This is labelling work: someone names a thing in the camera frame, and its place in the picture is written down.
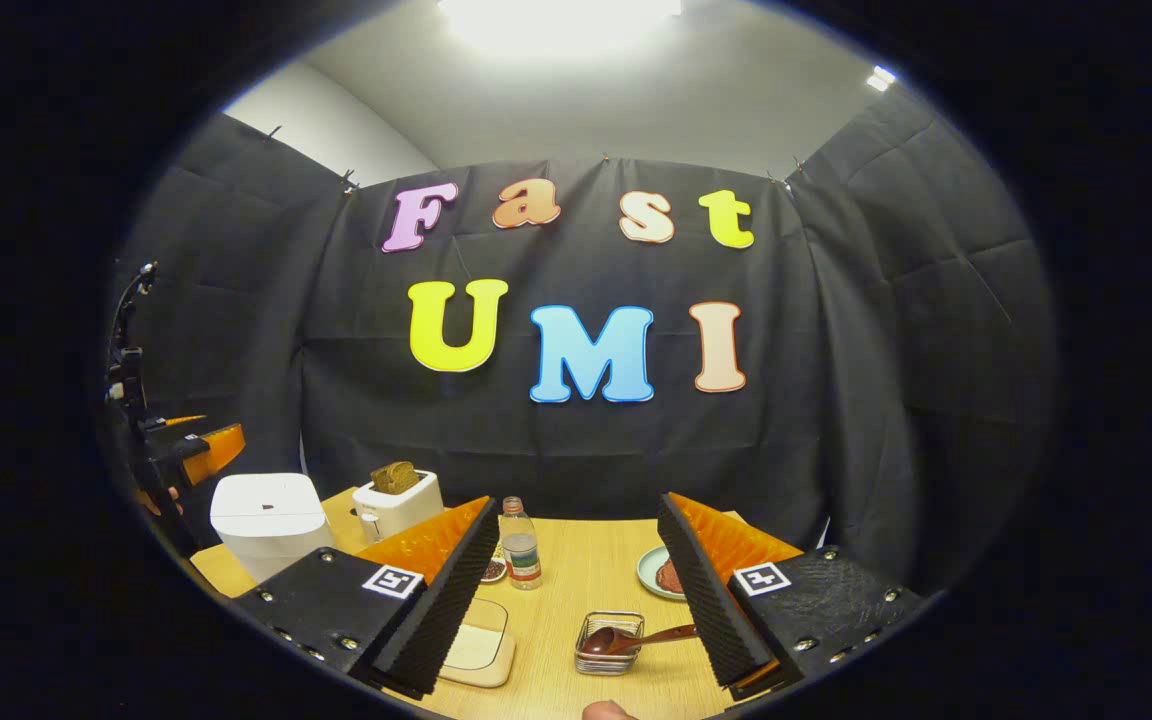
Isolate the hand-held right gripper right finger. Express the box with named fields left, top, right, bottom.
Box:
left=656, top=490, right=937, bottom=701

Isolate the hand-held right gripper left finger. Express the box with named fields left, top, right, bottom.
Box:
left=234, top=495, right=502, bottom=701

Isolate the brown wooden spoon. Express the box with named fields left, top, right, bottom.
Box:
left=581, top=624, right=699, bottom=658

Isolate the white rice cooker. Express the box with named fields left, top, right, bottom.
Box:
left=209, top=472, right=335, bottom=583

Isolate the clear square chopstick holder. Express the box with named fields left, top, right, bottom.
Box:
left=575, top=611, right=646, bottom=677

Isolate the pale green plate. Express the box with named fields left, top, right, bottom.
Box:
left=636, top=545, right=687, bottom=601

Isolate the clear plastic bottle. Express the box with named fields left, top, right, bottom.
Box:
left=501, top=496, right=543, bottom=591

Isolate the white toaster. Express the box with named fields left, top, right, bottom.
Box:
left=352, top=470, right=445, bottom=543

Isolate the brown bread slice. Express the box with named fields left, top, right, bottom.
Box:
left=371, top=461, right=421, bottom=495

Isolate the black backdrop cloth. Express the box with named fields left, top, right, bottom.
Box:
left=101, top=85, right=1062, bottom=601

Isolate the large ceiling light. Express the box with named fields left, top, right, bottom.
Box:
left=436, top=0, right=685, bottom=46

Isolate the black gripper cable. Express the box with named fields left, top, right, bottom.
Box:
left=108, top=262, right=157, bottom=351

